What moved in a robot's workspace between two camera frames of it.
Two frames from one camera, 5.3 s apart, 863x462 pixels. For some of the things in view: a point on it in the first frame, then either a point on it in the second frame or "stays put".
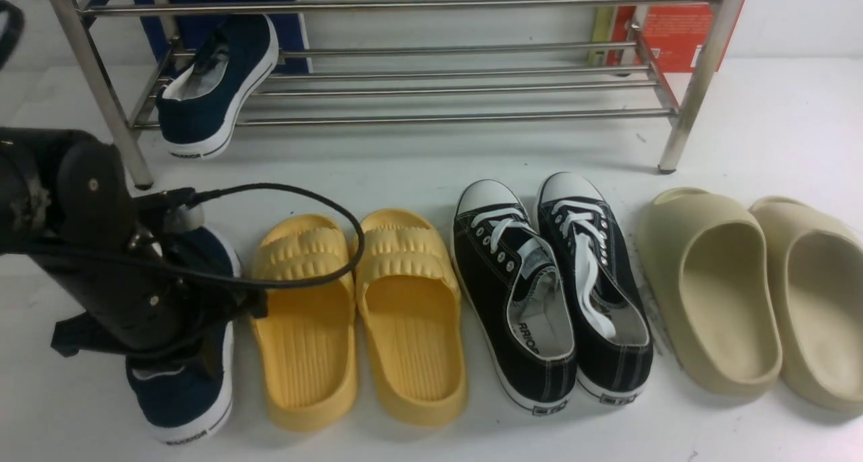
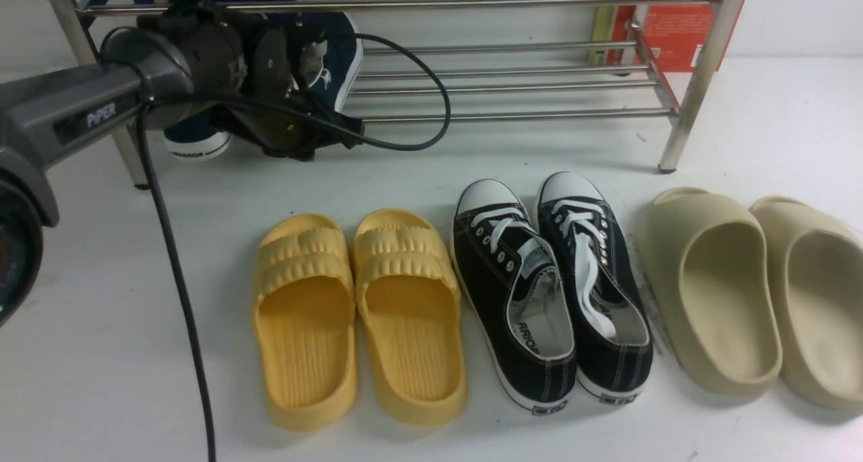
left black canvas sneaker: (516, 285) stays put
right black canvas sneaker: (615, 347) stays put
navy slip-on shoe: (181, 392) → (332, 60)
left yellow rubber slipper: (307, 347) stays put
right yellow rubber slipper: (408, 301) stays put
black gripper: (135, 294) → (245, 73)
